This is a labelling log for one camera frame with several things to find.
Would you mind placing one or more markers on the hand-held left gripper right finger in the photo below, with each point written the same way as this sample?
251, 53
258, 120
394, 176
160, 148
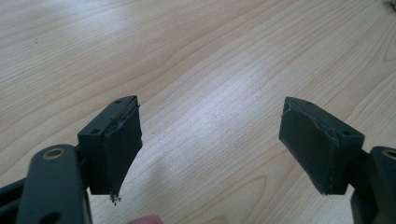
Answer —
314, 146

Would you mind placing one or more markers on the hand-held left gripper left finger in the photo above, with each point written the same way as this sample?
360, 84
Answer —
120, 146

